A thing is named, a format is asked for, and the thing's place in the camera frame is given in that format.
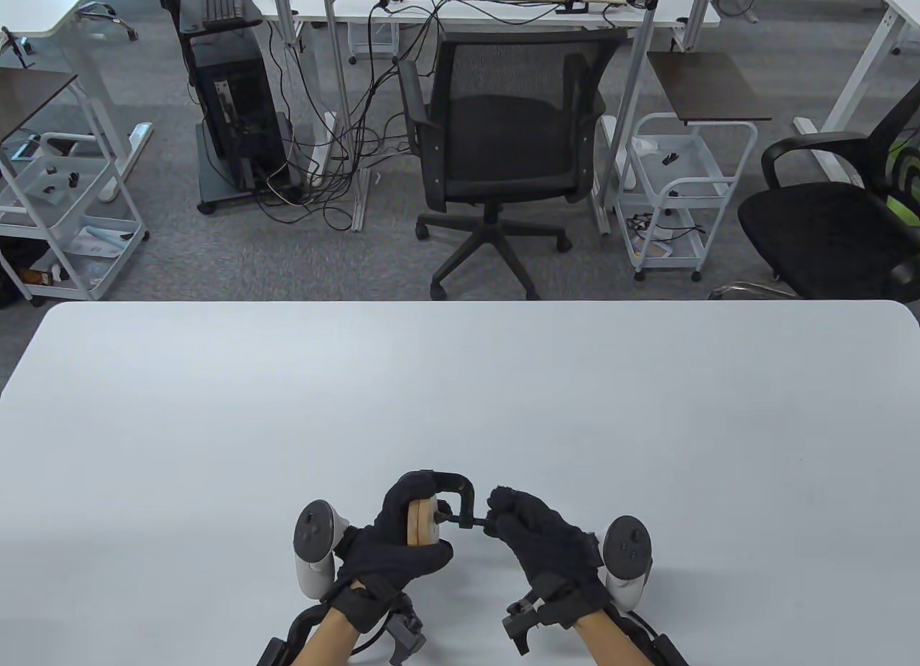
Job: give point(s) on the person's left hand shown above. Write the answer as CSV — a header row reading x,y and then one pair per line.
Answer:
x,y
381,558

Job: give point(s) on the person's right hand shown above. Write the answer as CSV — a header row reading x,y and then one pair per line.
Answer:
x,y
546,551

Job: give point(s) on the black metal clamp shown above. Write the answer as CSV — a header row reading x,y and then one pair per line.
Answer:
x,y
460,483

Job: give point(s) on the person's left forearm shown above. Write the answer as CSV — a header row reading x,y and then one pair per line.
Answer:
x,y
327,641

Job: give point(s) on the person's right forearm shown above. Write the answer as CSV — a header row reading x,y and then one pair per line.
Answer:
x,y
611,644

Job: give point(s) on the grey white left controller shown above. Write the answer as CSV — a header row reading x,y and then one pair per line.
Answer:
x,y
313,537

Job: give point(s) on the grey white controller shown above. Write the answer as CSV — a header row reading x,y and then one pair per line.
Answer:
x,y
627,551
313,537

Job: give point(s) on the grey white right controller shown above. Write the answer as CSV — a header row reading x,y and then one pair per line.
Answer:
x,y
627,551

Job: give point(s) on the chrome chair base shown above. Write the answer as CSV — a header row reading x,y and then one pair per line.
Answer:
x,y
755,287

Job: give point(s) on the grey rolling computer stand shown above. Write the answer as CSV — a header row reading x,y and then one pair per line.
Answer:
x,y
215,192

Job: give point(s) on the white rolling cart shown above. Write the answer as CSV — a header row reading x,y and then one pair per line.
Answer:
x,y
675,167
43,192

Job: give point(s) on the black mesh office chair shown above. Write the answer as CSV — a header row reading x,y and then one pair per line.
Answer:
x,y
503,141

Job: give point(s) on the black green office chair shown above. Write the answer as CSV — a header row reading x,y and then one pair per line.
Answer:
x,y
812,235

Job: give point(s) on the white power strip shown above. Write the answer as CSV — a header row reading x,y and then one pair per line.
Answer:
x,y
321,149

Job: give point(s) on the black computer tower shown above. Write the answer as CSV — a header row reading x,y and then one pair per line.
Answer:
x,y
237,120

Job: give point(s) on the dark brown side tabletop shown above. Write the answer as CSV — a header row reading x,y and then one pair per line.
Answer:
x,y
708,88
29,98

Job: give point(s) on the white desk with metal posts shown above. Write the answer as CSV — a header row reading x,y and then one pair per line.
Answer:
x,y
503,8

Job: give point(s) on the white desk with angled leg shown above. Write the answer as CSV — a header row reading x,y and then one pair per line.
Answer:
x,y
859,70

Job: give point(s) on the white curved desk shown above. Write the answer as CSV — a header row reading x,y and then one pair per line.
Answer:
x,y
43,1

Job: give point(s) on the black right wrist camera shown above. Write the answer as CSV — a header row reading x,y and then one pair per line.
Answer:
x,y
521,623

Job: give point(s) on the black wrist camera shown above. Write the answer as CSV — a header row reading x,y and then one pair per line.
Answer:
x,y
521,623
406,634

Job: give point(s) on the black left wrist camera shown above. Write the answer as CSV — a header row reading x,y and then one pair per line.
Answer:
x,y
406,634

